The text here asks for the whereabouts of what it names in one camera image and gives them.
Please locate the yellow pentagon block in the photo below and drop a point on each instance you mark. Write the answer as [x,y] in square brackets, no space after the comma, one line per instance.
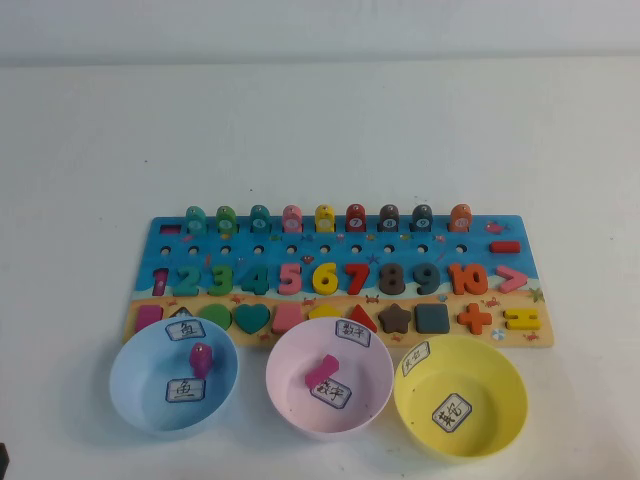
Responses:
[324,311]

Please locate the red fish number seven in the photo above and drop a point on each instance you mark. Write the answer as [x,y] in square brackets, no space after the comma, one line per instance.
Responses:
[356,218]

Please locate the light blue plastic bowl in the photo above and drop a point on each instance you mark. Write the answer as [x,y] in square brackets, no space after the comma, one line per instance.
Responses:
[135,390]

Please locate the pink digit five block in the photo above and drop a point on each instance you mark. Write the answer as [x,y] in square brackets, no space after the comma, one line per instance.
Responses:
[292,287]

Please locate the yellow plastic bowl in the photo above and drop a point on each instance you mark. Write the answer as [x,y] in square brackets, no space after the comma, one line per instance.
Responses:
[490,400]

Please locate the orange fish number ten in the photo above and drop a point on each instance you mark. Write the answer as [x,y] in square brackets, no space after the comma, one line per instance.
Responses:
[460,218]

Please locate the pink plastic bowl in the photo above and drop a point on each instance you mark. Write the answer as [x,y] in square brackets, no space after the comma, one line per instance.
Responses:
[290,405]

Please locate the magenta rectangle block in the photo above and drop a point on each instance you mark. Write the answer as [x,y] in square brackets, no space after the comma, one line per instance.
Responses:
[147,317]

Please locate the slate square block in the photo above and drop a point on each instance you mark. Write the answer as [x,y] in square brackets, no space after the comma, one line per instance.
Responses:
[432,318]

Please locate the teal digit two block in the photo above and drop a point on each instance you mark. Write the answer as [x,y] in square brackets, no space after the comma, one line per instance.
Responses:
[187,289]

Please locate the pink trapezoid block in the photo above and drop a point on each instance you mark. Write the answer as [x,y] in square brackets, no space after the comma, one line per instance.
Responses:
[286,317]

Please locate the green circle block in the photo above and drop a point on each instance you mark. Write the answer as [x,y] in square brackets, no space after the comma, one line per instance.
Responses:
[217,314]

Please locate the brown digit eight block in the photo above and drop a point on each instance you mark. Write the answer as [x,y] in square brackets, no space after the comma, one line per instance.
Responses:
[392,287]

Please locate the red triangle block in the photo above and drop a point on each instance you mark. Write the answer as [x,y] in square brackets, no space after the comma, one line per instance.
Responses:
[362,315]

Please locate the brown fish number eight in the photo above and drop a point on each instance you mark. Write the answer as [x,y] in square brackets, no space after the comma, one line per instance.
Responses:
[389,218]

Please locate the red minus sign block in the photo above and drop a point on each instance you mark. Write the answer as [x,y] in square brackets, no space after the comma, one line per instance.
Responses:
[505,247]

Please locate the red digit seven block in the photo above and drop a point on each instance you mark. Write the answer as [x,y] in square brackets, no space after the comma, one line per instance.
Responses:
[359,280]

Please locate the yellow fish number six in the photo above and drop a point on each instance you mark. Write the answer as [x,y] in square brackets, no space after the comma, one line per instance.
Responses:
[325,218]

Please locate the yellow digit six block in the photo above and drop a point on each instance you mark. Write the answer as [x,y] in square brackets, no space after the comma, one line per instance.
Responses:
[320,285]

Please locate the pink fish number five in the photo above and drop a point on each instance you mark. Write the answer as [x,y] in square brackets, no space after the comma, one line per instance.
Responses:
[292,219]

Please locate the green fish number three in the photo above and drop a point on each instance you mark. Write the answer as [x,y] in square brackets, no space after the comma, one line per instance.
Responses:
[226,220]

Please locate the teal-blue fish number four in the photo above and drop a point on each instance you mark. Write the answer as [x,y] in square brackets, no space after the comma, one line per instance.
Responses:
[260,219]

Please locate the orange plus sign block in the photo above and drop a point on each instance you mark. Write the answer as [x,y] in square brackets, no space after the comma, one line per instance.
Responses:
[475,318]

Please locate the slate fish number nine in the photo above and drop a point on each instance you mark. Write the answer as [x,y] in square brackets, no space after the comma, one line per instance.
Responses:
[422,218]

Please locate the teal-blue digit four block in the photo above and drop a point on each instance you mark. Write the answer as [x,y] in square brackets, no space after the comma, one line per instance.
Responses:
[260,282]

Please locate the teal fish number two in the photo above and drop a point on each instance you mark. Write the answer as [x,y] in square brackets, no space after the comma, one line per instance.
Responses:
[195,220]

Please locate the orange number ten block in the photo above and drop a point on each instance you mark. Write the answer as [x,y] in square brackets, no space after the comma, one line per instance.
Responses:
[457,280]

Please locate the magenta digit one block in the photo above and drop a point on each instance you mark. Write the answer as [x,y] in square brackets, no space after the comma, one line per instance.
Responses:
[321,372]

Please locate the purple fish piece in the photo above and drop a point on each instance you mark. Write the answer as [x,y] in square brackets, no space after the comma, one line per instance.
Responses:
[201,361]

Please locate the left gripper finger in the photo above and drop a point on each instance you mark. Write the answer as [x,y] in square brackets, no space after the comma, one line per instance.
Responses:
[3,455]

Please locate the yellow equals sign block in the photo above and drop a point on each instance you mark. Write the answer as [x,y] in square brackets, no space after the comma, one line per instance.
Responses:
[521,314]

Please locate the teal heart block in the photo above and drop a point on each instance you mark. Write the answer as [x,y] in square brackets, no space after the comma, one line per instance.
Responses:
[252,316]

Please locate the colourful wooden puzzle board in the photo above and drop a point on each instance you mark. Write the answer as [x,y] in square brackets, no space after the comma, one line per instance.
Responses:
[350,250]

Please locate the green digit three block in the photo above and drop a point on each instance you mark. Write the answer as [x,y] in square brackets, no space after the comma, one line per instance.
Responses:
[225,287]

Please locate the brown star block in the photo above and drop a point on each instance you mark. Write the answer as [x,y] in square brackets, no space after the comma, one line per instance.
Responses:
[395,319]

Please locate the pink greater-than sign block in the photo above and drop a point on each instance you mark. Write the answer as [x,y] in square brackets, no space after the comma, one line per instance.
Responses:
[520,279]

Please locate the slate digit nine block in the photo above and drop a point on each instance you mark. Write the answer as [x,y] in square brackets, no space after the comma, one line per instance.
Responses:
[434,275]

